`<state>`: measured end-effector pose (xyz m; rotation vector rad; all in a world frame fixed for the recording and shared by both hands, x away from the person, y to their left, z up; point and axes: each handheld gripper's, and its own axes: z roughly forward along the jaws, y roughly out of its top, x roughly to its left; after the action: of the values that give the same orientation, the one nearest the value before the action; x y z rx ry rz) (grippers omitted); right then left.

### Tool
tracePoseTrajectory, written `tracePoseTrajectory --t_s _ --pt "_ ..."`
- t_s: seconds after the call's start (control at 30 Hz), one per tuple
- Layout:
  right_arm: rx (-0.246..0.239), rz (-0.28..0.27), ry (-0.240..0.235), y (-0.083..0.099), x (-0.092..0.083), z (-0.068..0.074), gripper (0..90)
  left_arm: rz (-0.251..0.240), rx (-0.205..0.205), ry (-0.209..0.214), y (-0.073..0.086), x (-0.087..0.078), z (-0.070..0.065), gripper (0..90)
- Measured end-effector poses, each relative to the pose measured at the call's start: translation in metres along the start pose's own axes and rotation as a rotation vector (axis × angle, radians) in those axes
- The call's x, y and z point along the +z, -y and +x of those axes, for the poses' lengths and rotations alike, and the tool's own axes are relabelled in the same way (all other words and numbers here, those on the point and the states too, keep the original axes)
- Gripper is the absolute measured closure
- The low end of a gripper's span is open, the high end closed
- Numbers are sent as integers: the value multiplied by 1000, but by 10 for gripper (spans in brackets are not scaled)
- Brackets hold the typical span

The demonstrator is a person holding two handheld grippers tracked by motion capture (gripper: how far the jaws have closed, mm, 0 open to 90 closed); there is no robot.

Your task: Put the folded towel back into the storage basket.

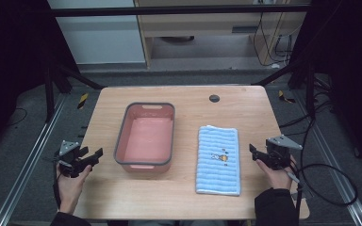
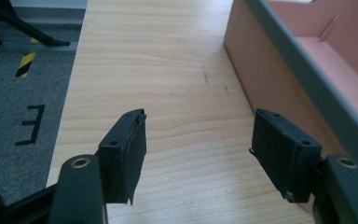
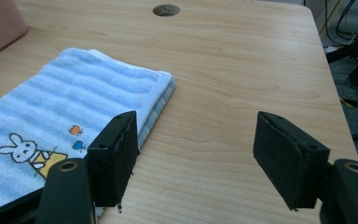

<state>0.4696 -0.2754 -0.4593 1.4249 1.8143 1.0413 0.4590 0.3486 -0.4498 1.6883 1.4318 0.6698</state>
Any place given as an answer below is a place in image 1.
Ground person's left hand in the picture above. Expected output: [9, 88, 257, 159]
[56, 163, 93, 215]

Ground light wooden desk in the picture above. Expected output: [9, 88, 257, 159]
[133, 0, 312, 70]

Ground person's right hand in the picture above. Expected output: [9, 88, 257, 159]
[255, 154, 298, 191]

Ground black metal stand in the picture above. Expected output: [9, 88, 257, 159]
[252, 59, 318, 119]
[42, 57, 107, 124]

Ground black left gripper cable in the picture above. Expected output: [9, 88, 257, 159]
[52, 154, 62, 210]

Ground pink basin with grey rim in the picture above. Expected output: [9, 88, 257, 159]
[113, 102, 176, 173]

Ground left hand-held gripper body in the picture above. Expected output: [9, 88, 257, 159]
[58, 139, 92, 179]

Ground black curtain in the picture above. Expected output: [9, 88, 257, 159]
[290, 0, 362, 177]
[0, 0, 81, 161]

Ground yellow black striped tape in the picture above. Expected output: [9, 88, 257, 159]
[76, 92, 90, 110]
[277, 89, 297, 105]

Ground blue striped towel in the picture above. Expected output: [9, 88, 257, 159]
[195, 124, 242, 197]

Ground black hanging cables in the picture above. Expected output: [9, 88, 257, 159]
[252, 11, 294, 69]

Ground white cabinet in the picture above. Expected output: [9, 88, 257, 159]
[46, 0, 148, 66]

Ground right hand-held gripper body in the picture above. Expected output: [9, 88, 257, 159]
[261, 134, 304, 171]

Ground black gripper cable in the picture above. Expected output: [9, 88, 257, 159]
[52, 154, 62, 210]
[287, 117, 359, 226]

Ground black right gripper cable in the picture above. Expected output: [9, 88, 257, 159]
[287, 117, 359, 226]

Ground aluminium floor rail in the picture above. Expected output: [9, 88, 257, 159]
[0, 93, 70, 226]
[293, 89, 362, 226]

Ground black horizontal frame bar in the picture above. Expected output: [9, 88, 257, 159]
[48, 4, 312, 18]

